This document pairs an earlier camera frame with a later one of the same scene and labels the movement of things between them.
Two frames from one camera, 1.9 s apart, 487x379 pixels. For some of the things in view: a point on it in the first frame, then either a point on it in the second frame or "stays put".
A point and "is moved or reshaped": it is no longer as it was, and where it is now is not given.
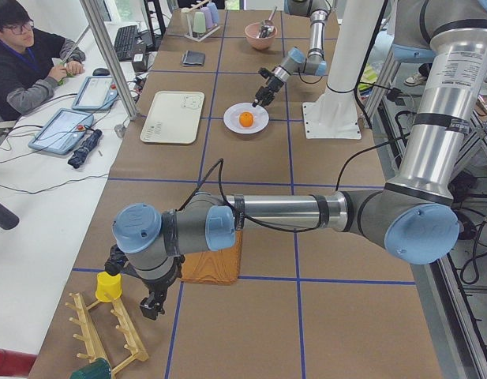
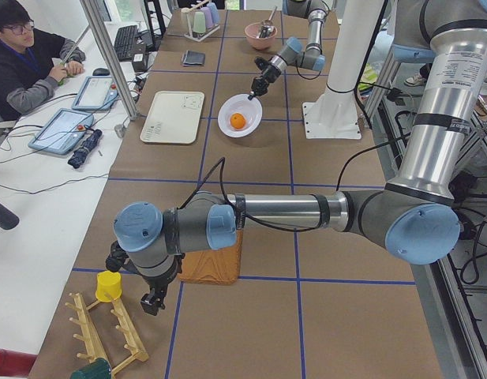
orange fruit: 246,119 → 237,121
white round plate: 231,116 is moved or reshaped
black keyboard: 124,43 stays put
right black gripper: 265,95 → 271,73
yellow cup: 110,284 stays put
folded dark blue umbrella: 86,147 stays put
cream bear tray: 174,118 stays put
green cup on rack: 199,23 stays put
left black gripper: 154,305 stays put
